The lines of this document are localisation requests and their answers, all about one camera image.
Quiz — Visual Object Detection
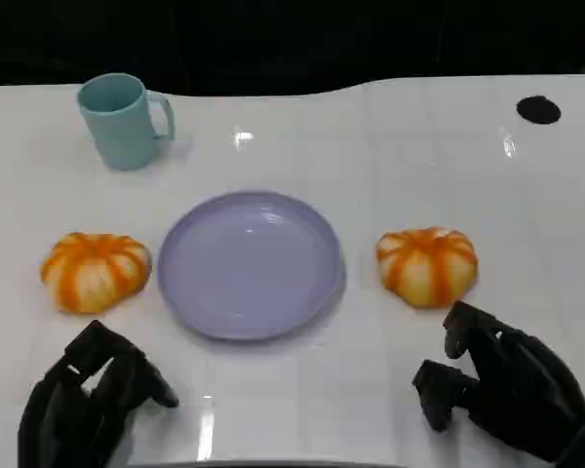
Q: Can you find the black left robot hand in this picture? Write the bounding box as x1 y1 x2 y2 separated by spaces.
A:
18 319 180 468

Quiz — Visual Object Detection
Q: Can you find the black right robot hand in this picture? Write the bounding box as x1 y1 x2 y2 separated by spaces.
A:
411 300 585 462

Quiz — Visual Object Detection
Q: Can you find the lilac plate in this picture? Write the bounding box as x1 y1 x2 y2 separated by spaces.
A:
156 190 346 342

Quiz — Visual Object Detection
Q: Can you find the pale green mug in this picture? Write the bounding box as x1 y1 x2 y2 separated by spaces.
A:
76 72 176 172

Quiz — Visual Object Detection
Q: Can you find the black table cable grommet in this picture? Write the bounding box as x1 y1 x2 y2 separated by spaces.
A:
515 95 563 125

